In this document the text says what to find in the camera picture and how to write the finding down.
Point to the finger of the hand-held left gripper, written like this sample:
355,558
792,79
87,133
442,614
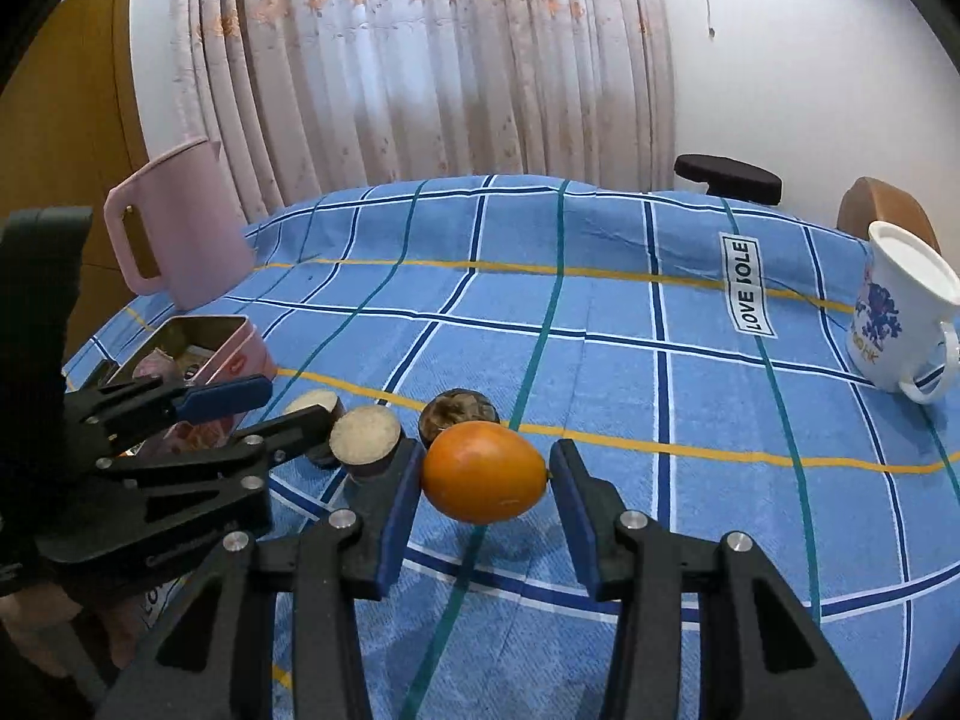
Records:
225,394
300,426

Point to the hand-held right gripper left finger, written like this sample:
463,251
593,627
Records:
394,517

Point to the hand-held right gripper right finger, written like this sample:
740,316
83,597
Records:
577,517

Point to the pink tin box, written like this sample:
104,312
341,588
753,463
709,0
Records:
251,360

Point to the orange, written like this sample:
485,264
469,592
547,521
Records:
484,474

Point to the cut sugarcane piece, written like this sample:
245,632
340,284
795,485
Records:
315,403
365,435

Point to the white printed packet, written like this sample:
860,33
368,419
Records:
196,360

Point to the small dark water chestnut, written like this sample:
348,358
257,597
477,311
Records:
459,411

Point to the pink kettle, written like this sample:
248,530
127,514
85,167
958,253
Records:
187,225

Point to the blue plaid tablecloth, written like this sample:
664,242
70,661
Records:
600,330

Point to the wooden door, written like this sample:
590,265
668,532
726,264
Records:
67,127

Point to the dark round stool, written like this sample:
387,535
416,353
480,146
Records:
727,174

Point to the floral sheer curtain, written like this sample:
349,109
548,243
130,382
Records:
420,67

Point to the white mug with blue print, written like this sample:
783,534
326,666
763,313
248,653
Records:
900,300

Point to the brown leather armchair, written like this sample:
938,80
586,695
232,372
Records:
885,202

